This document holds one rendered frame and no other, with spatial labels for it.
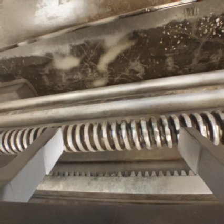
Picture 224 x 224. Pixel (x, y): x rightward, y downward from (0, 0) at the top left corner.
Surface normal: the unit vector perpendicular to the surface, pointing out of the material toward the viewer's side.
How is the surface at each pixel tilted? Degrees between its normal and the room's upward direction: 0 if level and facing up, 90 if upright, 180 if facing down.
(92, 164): 90
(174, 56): 0
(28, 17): 0
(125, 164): 90
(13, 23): 0
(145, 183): 90
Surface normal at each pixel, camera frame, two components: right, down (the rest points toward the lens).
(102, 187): -0.24, -0.76
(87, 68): -0.13, 0.63
